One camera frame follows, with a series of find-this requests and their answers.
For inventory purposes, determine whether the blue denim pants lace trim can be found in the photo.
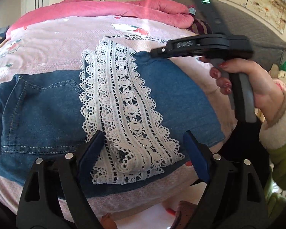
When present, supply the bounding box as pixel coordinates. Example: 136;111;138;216
0;39;225;198

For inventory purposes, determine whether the right forearm green sleeve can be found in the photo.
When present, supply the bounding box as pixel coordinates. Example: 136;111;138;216
259;91;286;191

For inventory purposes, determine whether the right hand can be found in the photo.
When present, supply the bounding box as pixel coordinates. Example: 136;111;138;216
210;58;284;123

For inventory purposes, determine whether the striped pillow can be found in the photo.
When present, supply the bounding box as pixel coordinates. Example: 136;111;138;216
187;18;213;35

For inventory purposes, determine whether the grey quilted headboard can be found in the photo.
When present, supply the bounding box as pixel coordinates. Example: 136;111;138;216
164;0;286;72

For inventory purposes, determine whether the pile of clothes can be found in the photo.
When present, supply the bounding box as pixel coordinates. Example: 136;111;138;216
269;61;286;90

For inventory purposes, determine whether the pink quilt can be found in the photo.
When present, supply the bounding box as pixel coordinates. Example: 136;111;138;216
6;0;194;37

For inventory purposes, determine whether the pink strawberry print bedsheet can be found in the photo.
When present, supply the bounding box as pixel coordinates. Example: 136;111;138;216
0;16;237;219

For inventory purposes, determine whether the black camera box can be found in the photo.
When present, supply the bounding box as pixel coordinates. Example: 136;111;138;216
191;0;230;35

